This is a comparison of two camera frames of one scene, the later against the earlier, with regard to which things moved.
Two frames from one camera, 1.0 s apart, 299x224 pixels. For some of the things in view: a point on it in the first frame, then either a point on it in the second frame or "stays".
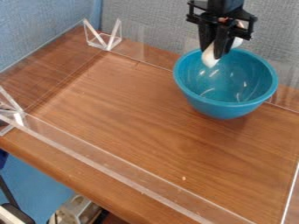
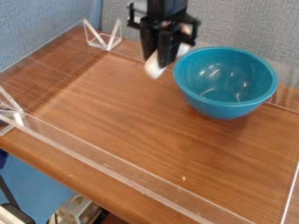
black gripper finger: x=223 y=41 → x=168 y=42
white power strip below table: x=79 y=210 stays
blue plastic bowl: x=231 y=90 stays
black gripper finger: x=207 y=35 → x=150 y=36
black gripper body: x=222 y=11 → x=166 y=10
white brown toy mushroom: x=208 y=55 → x=154 y=69
